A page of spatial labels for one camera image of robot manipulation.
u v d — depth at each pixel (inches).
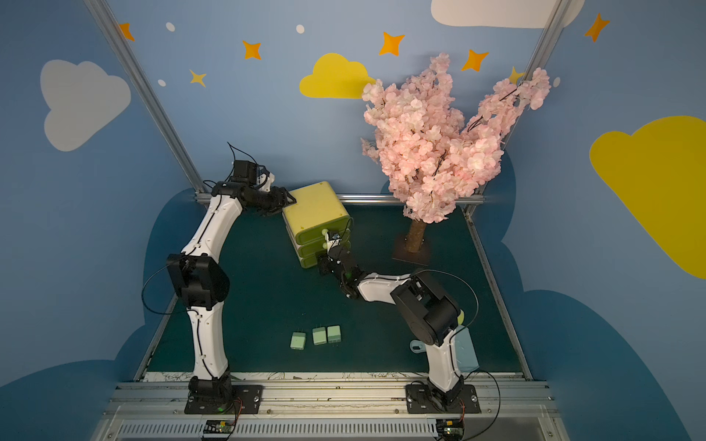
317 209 36.4
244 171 29.4
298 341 33.1
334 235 32.5
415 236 39.0
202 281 22.3
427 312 20.1
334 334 33.2
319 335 33.3
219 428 28.3
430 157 25.7
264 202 32.7
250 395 29.5
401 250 42.6
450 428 28.7
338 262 28.3
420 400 29.2
